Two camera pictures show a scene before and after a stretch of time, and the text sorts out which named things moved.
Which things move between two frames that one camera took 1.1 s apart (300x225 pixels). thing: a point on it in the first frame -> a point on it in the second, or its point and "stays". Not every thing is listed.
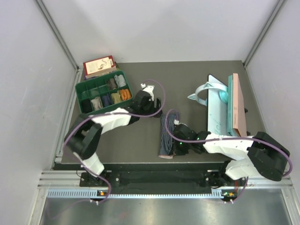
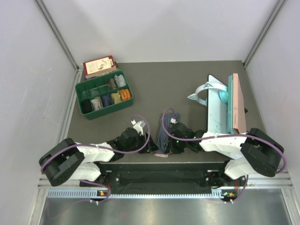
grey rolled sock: [120, 80] stays
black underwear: [86, 107] stays
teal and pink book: [236, 117] stays
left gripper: [158, 105] -> [151, 146]
